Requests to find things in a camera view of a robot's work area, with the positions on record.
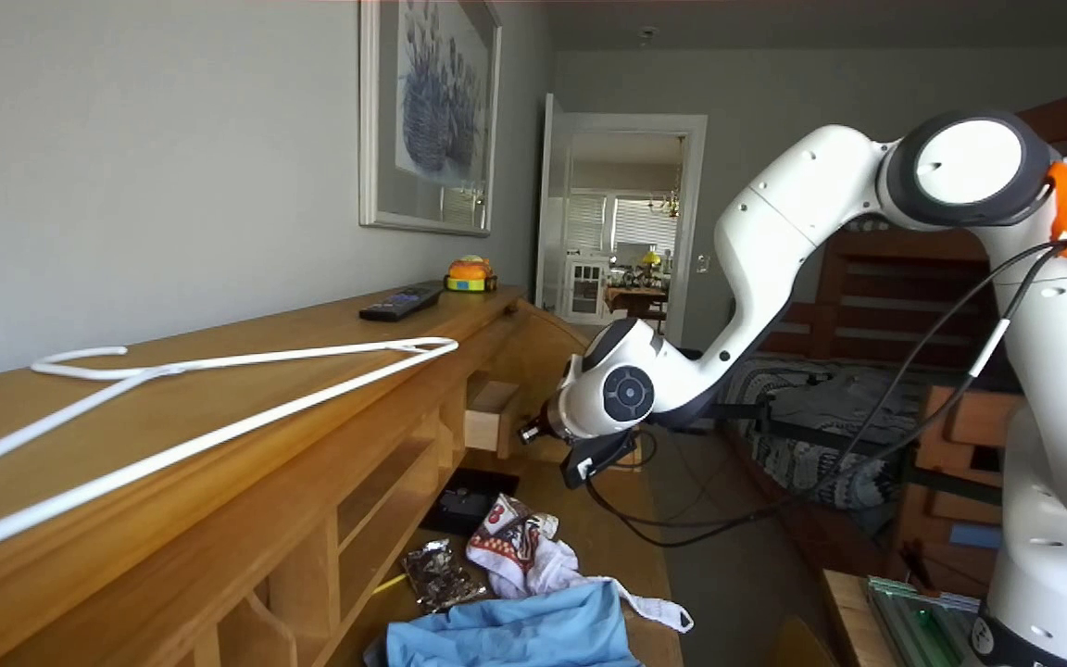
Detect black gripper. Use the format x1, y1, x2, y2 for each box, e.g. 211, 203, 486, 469
516, 398, 573, 448

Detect black bag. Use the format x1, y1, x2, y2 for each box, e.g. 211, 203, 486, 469
431, 463, 526, 539

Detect white cloth with red print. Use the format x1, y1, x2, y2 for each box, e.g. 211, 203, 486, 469
465, 492, 698, 637

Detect white glass door cabinet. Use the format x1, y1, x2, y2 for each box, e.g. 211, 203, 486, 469
565, 251, 616, 322

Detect yellow tape measure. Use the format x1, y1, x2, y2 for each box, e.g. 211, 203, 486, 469
446, 251, 502, 295

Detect shiny foil snack bag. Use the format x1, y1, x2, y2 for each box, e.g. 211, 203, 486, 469
398, 530, 497, 614

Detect black remote control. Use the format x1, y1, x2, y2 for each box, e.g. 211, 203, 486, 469
355, 283, 447, 327

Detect blue cloth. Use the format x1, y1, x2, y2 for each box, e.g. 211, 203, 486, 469
381, 577, 641, 667

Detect patterned grey bedding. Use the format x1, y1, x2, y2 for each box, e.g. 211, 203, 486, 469
713, 356, 934, 513

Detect framed blue flower picture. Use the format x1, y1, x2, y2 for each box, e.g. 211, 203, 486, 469
355, 0, 504, 236

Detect wooden desk with hutch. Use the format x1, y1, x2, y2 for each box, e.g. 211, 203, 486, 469
0, 287, 650, 667

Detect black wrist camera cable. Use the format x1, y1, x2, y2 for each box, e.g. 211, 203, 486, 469
581, 473, 775, 551

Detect white door frame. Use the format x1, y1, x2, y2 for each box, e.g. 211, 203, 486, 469
532, 91, 713, 337

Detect wooden bunk bed frame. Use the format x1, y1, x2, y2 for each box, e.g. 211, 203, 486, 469
763, 78, 1067, 374

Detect robot arm cable bundle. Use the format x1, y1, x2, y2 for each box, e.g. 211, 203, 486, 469
835, 236, 1067, 467

